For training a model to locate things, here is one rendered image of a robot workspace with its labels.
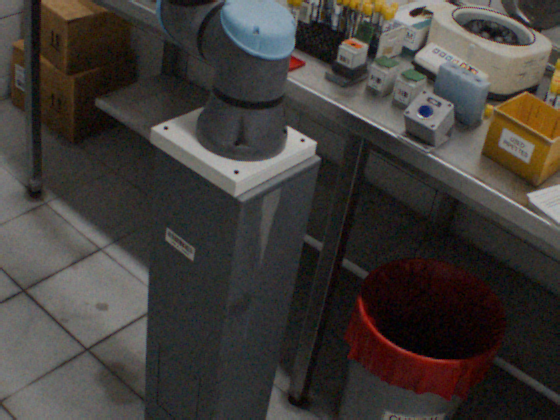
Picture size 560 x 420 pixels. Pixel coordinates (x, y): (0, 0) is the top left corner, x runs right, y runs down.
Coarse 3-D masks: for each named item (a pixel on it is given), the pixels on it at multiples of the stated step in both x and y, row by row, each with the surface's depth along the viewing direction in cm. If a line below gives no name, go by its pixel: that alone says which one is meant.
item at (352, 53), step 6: (342, 42) 157; (348, 42) 157; (354, 42) 158; (360, 42) 158; (342, 48) 156; (348, 48) 156; (354, 48) 155; (360, 48) 156; (366, 48) 157; (342, 54) 157; (348, 54) 156; (354, 54) 155; (360, 54) 157; (366, 54) 159; (342, 60) 158; (348, 60) 157; (354, 60) 156; (360, 60) 158; (354, 66) 157
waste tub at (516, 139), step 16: (528, 96) 147; (496, 112) 139; (512, 112) 146; (528, 112) 148; (544, 112) 145; (496, 128) 140; (512, 128) 137; (528, 128) 135; (544, 128) 146; (496, 144) 141; (512, 144) 139; (528, 144) 136; (544, 144) 134; (496, 160) 142; (512, 160) 140; (528, 160) 137; (544, 160) 135; (528, 176) 138; (544, 176) 139
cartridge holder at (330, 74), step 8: (336, 64) 158; (344, 64) 158; (328, 72) 159; (336, 72) 159; (344, 72) 158; (352, 72) 157; (360, 72) 159; (368, 72) 162; (336, 80) 158; (344, 80) 157; (352, 80) 158; (360, 80) 161
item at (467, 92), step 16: (448, 64) 151; (448, 80) 150; (464, 80) 147; (480, 80) 147; (448, 96) 151; (464, 96) 148; (480, 96) 147; (464, 112) 150; (480, 112) 150; (464, 128) 149
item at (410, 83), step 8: (408, 72) 152; (416, 72) 153; (400, 80) 151; (408, 80) 151; (416, 80) 150; (424, 80) 152; (400, 88) 152; (408, 88) 151; (416, 88) 151; (400, 96) 153; (408, 96) 152; (416, 96) 153; (400, 104) 154; (408, 104) 152
